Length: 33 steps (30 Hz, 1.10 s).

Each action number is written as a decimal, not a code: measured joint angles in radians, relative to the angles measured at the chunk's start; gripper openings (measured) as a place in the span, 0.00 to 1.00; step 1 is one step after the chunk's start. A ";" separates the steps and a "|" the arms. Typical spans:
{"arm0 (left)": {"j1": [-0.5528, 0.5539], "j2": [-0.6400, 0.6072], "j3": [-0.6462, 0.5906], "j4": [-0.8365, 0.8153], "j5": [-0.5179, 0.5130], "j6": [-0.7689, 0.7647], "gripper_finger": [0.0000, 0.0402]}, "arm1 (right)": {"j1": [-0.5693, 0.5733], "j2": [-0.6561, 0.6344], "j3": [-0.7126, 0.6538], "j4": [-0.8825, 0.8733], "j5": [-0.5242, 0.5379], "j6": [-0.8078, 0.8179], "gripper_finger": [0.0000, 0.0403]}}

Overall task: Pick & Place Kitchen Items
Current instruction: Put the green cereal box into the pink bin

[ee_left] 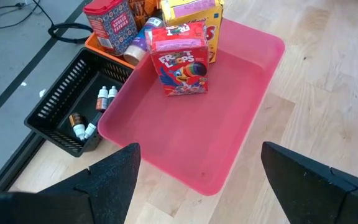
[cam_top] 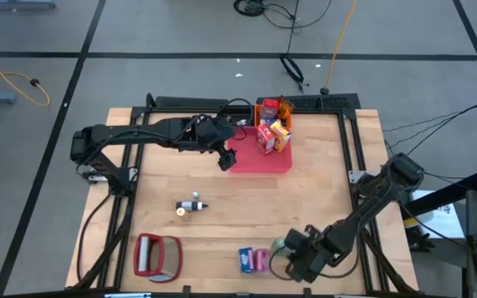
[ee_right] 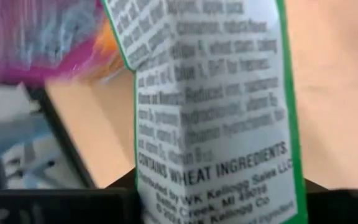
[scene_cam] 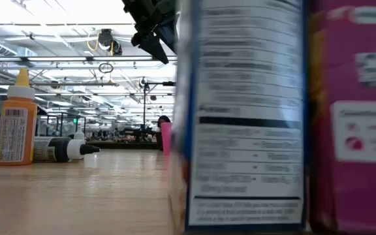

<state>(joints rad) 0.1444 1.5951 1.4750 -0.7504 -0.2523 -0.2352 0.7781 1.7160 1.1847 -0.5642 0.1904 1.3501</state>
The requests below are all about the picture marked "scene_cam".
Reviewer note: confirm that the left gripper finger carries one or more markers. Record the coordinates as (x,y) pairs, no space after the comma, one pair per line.
(152,47)
(168,36)

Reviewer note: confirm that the pink mini cereal box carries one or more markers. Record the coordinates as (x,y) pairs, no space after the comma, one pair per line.
(354,179)

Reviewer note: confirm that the black icing tube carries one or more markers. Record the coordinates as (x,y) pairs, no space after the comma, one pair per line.
(57,149)

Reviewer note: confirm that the pink translucent plastic bin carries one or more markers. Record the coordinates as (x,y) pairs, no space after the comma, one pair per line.
(166,138)

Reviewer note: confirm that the orange squeeze bottle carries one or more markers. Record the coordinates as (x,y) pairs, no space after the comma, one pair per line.
(16,137)

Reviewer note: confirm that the blue mini cereal box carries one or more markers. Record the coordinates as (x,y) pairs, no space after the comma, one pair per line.
(246,114)

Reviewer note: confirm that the person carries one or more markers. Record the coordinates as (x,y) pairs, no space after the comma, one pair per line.
(164,119)

